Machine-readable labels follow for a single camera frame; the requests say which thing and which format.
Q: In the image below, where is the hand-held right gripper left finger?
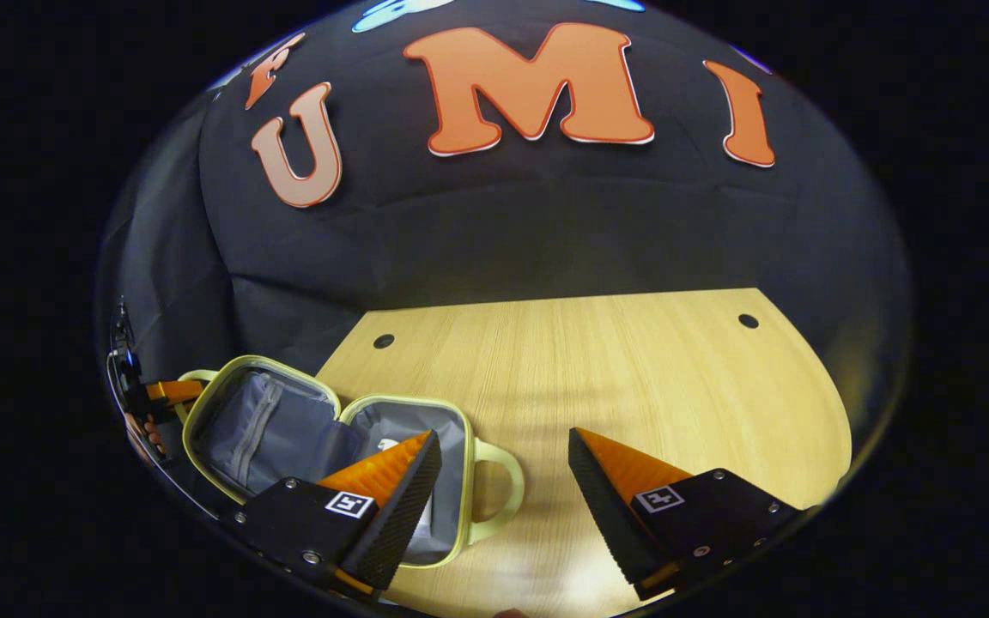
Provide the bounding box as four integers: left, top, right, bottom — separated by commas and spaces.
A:
220, 429, 444, 600

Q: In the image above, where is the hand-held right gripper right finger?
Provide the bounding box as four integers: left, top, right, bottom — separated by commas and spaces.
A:
567, 427, 804, 602

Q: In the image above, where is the white squeeze tube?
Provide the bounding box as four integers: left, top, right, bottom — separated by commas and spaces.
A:
374, 436, 437, 550

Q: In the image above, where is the pale yellow suitcase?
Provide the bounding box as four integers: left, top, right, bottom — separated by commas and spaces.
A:
175, 354, 526, 571

